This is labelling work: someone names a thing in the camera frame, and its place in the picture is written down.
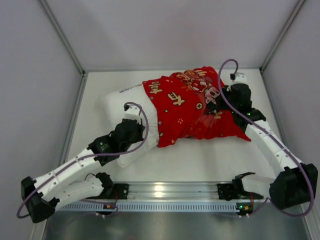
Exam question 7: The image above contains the aluminium frame post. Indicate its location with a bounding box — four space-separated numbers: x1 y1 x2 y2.
259 0 308 75
37 0 86 76

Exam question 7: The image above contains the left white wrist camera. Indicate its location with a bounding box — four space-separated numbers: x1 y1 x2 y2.
124 104 142 124

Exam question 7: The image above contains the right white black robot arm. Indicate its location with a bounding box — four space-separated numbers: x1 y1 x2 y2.
217 83 318 210

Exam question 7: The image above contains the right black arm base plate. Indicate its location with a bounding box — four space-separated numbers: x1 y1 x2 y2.
217 183 264 201

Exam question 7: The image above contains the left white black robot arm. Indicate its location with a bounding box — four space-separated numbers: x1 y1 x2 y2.
21 118 149 223

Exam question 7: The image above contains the white pillow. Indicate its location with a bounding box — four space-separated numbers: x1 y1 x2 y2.
94 84 160 168

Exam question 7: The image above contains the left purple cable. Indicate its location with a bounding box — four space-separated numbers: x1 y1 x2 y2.
16 101 150 220

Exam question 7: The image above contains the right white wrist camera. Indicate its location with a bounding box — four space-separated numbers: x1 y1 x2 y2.
230 72 248 86

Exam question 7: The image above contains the aluminium mounting rail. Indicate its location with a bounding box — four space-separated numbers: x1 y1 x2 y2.
62 181 273 201

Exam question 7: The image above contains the slotted grey cable duct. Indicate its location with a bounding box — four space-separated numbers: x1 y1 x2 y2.
60 201 253 213

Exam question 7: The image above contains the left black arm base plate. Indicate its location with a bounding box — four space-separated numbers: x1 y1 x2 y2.
109 183 130 200

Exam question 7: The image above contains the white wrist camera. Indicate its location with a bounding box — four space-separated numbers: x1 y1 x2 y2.
124 104 142 124
230 72 248 86

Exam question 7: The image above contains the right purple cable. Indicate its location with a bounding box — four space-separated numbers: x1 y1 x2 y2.
218 58 315 218

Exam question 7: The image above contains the right aluminium frame post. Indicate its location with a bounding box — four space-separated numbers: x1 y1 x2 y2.
259 0 308 75

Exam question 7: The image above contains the purple cable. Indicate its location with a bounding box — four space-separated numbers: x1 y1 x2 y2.
218 58 315 218
16 101 150 220

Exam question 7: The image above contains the left aluminium frame post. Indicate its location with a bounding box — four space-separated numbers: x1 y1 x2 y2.
37 0 86 76

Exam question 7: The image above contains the red printed pillowcase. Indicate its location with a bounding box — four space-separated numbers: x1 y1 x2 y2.
142 66 250 148

